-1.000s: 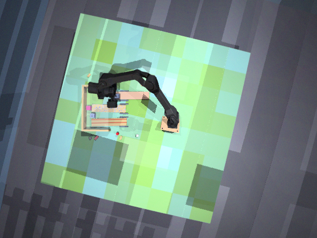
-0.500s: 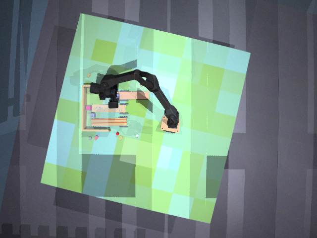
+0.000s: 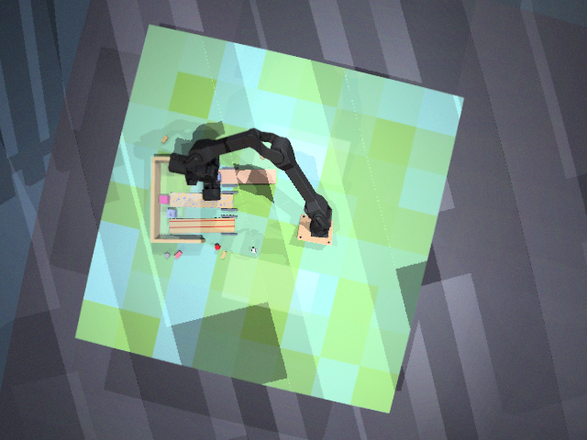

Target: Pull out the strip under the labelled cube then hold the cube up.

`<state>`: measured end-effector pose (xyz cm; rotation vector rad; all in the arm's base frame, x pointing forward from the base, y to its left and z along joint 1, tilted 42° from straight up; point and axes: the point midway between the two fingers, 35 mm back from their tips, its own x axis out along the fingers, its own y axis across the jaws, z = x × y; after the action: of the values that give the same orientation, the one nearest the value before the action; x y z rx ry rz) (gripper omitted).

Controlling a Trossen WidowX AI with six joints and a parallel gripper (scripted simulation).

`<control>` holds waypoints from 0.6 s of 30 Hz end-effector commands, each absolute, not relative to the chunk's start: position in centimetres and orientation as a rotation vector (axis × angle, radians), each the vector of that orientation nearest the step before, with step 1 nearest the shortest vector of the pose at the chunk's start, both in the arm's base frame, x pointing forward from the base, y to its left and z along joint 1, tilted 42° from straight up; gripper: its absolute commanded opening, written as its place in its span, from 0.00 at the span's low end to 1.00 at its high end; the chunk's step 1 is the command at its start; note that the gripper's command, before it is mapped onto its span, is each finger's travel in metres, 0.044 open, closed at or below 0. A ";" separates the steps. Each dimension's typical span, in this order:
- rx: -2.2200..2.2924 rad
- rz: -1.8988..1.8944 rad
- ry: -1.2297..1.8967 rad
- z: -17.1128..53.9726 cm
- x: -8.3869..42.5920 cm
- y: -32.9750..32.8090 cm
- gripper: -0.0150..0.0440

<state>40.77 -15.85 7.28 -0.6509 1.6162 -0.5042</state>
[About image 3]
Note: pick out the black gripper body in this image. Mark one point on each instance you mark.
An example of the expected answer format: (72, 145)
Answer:
(212, 193)

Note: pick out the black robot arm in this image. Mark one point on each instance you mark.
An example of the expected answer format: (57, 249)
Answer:
(281, 154)

